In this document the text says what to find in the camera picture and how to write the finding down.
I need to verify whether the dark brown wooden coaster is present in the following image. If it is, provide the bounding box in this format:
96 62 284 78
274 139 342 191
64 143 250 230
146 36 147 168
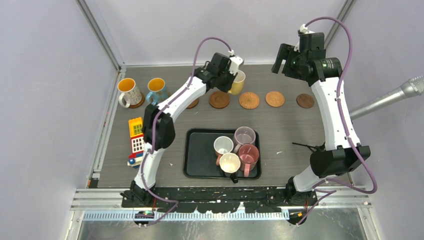
296 93 315 109

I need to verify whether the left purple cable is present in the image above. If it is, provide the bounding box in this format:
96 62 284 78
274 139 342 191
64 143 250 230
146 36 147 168
140 37 235 227

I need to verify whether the woven rattan coaster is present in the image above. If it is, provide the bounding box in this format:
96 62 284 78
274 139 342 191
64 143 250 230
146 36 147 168
265 91 285 108
239 92 260 110

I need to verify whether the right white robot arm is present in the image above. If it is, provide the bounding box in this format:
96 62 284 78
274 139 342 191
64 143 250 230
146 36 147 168
271 30 371 205

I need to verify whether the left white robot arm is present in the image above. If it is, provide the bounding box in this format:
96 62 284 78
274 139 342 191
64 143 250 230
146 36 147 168
121 52 244 207

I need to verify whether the silver microphone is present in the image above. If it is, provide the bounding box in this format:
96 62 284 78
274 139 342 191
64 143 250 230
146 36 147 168
349 75 424 121

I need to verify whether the lilac mug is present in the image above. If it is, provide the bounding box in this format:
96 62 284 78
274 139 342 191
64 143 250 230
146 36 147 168
232 126 256 154

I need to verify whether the black serving tray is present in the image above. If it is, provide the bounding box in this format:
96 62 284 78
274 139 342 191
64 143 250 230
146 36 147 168
183 128 260 179

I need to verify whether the blue mug orange inside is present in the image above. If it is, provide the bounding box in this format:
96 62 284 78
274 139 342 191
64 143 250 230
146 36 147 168
146 78 170 105

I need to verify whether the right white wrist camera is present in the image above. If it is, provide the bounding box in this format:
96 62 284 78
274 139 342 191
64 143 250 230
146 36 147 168
294 24 315 53

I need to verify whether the cream mug yellow handle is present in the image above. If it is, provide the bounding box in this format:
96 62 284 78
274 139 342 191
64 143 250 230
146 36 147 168
228 70 246 95

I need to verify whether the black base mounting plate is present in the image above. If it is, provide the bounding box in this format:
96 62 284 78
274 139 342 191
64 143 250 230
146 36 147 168
120 186 317 214

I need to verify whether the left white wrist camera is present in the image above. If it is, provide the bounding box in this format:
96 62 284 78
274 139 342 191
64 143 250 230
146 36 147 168
228 49 245 76

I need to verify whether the white mug orange inside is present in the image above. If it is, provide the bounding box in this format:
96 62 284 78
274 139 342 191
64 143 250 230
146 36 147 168
117 78 142 109

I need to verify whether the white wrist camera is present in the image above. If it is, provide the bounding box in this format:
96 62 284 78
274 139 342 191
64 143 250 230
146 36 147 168
294 24 315 53
228 49 245 76

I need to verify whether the white mug black handle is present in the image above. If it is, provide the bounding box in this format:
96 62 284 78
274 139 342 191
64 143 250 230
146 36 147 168
218 152 241 184

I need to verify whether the white mug pink handle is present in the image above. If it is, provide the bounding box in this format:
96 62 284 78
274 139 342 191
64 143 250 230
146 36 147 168
213 136 234 166

